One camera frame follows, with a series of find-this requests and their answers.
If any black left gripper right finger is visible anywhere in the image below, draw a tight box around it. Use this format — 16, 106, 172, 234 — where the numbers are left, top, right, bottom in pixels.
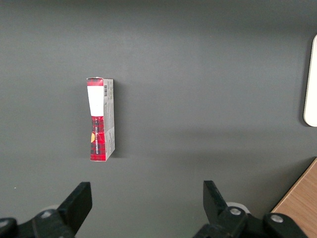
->
192, 180, 308, 238

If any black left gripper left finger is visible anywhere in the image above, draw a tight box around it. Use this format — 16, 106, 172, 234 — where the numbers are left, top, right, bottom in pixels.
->
0, 181, 93, 238

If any wooden drawer cabinet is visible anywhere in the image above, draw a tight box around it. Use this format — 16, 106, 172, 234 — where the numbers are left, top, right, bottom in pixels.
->
271, 157, 317, 238

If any red plaid cardboard box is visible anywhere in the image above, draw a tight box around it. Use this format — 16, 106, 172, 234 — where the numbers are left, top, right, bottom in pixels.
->
86, 76, 116, 162

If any cream plastic tray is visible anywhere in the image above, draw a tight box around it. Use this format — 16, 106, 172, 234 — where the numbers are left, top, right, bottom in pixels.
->
303, 34, 317, 127

